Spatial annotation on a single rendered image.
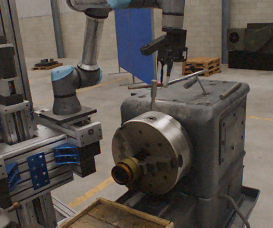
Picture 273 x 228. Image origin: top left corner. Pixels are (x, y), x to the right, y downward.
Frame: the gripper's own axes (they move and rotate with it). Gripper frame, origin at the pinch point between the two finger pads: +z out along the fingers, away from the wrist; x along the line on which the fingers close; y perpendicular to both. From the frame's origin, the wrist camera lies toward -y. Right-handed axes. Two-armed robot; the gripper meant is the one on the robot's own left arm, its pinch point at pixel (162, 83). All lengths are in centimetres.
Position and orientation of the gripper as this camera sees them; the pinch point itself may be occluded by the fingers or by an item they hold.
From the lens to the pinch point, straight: 106.7
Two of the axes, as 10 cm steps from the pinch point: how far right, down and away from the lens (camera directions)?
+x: -4.6, -3.7, 8.0
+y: 8.8, -1.2, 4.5
